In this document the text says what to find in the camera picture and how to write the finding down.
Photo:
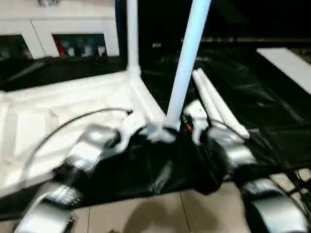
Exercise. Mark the white plastic table leg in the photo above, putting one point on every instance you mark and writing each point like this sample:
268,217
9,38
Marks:
228,106
187,60
133,36
213,104

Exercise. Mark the white plastic table top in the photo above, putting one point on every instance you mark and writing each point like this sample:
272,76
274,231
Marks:
48,121

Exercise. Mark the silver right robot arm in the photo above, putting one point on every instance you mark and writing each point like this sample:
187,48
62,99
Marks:
243,150

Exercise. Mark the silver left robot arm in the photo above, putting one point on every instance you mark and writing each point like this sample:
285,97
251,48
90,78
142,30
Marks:
85,150

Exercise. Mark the black mat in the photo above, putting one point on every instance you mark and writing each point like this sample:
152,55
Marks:
255,97

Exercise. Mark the black case with yellow label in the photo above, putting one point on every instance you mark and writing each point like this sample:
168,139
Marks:
158,24

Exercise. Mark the silver metal bar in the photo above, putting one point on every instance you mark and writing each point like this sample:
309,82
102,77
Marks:
255,40

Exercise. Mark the white flat board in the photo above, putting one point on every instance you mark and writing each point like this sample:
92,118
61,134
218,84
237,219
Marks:
286,63

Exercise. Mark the red fire extinguisher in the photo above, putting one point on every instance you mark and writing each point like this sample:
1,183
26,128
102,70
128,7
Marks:
62,48

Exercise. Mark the white cabinet with windows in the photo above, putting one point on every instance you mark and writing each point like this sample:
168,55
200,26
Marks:
73,14

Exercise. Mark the small silver grey object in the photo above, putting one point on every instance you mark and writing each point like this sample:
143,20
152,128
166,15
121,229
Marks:
48,2

